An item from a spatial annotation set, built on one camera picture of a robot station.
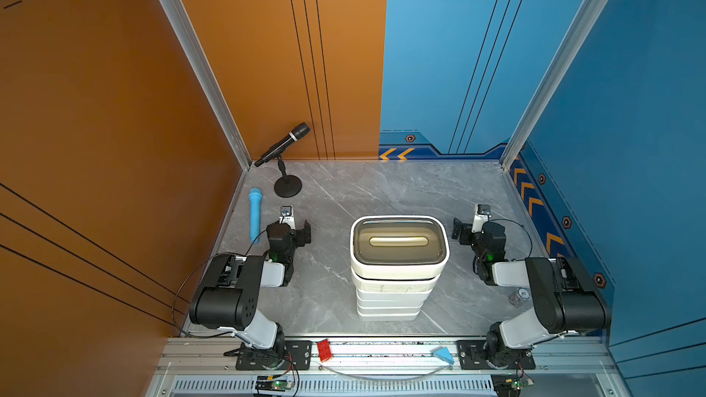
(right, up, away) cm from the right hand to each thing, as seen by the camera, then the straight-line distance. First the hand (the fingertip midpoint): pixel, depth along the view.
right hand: (470, 220), depth 94 cm
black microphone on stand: (-68, +12, +15) cm, 71 cm away
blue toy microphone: (-79, +9, +11) cm, 80 cm away
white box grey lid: (-31, -12, -34) cm, 48 cm away
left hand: (-62, +1, +1) cm, 62 cm away
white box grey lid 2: (-30, -19, -24) cm, 43 cm away
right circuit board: (0, -39, -24) cm, 46 cm away
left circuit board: (-61, -40, -24) cm, 76 cm away
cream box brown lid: (-31, -9, -37) cm, 49 cm away
